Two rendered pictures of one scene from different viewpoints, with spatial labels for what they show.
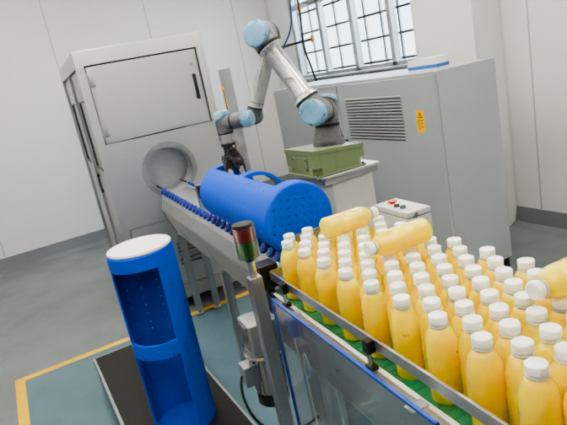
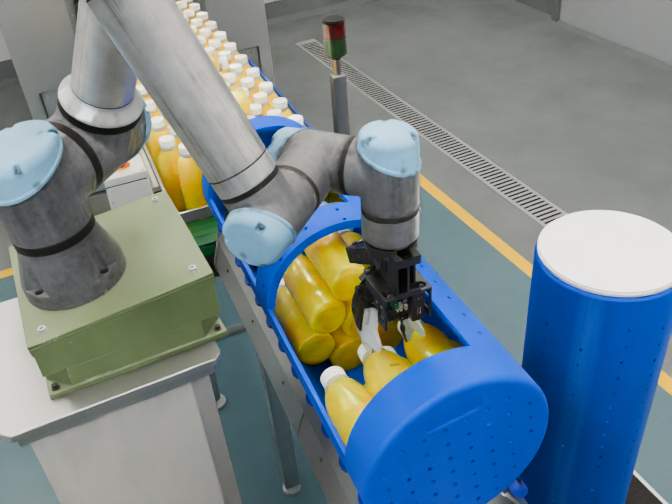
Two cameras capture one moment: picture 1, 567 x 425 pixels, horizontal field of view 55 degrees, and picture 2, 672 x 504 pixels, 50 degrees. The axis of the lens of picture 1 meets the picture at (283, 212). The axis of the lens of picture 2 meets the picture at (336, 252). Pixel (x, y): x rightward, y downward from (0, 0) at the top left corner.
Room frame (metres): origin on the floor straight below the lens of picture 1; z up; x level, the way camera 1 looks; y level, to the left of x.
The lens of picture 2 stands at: (3.40, 0.16, 1.89)
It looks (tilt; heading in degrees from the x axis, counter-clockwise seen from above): 36 degrees down; 183
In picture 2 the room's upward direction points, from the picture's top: 5 degrees counter-clockwise
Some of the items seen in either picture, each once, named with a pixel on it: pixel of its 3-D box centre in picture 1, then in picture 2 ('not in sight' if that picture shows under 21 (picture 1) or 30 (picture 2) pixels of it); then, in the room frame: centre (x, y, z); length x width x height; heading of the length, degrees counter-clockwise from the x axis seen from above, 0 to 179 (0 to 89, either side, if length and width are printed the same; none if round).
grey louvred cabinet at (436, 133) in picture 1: (375, 166); not in sight; (4.41, -0.81, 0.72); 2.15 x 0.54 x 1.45; 25
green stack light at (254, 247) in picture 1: (247, 248); (335, 45); (1.46, 0.12, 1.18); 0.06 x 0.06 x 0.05
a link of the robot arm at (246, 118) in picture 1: (243, 119); (310, 166); (2.61, 0.10, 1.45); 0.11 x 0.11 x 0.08; 66
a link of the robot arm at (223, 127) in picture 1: (224, 122); (387, 170); (2.63, 0.19, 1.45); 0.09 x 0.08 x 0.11; 66
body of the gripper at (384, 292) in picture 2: (230, 154); (393, 275); (2.64, 0.20, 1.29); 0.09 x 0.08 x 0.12; 22
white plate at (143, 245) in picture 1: (138, 246); (610, 250); (2.28, 0.64, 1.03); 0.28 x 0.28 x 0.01
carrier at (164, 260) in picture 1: (164, 337); (581, 403); (2.28, 0.64, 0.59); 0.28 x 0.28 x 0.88
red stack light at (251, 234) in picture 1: (244, 234); (334, 29); (1.46, 0.12, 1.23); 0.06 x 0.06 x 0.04
